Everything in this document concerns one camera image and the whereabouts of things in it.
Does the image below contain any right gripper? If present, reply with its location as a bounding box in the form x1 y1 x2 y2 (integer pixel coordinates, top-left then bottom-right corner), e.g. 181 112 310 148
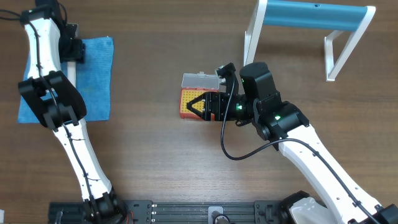
186 91 231 123

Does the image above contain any red and yellow tip box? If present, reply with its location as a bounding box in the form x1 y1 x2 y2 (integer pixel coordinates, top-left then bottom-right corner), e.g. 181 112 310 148
179 71 220 121

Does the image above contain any blue cloth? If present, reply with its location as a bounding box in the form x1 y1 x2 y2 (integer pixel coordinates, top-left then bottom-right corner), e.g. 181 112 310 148
17 36 115 124

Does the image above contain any white and blue stand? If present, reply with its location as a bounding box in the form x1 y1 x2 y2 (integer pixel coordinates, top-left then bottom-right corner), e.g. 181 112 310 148
243 0 376 82

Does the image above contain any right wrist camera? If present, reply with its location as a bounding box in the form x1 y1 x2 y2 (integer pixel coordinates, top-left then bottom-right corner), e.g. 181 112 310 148
215 63 236 94

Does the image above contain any black cable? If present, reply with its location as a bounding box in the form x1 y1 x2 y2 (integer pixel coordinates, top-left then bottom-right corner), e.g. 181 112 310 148
220 77 317 161
0 8 22 22

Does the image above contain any mounting rail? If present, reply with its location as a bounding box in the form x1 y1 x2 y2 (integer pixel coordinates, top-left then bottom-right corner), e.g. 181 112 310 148
48 200 282 224

